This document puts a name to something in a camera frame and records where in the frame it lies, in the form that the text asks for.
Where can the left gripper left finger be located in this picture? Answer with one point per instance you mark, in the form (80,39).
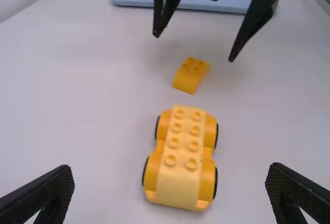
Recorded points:
(33,198)

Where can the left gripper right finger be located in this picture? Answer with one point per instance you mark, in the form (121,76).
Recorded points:
(304,198)

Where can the yellow toy brick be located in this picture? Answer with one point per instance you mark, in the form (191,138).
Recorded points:
(189,77)

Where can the yellow toy car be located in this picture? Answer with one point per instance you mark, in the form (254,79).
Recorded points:
(180,157)

